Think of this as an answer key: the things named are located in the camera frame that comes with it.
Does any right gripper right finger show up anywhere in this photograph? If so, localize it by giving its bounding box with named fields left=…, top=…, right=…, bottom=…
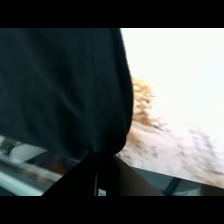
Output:
left=97, top=153, right=164, bottom=197

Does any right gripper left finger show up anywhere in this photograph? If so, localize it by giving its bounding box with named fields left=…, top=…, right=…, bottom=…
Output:
left=42, top=152, right=98, bottom=197

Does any silver frame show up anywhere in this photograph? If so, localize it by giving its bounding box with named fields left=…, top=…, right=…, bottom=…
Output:
left=0, top=134, right=81, bottom=197

